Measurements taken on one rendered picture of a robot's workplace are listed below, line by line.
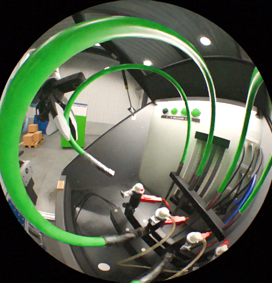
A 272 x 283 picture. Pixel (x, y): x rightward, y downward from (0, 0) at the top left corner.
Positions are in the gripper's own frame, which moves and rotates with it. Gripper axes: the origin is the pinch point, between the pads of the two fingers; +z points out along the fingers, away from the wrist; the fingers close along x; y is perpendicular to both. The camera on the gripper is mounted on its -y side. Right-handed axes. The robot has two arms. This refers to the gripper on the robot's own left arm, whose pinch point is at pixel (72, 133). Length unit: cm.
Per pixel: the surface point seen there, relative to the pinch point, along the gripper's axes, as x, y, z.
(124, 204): -0.4, 0.2, 20.7
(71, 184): -23.0, 32.4, 10.5
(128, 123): -29.6, -15.6, 0.1
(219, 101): 1.5, -45.4, 14.5
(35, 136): -196, 297, -222
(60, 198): -5.7, 26.2, 11.6
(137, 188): -0.1, -5.2, 18.2
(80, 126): -271, 106, -139
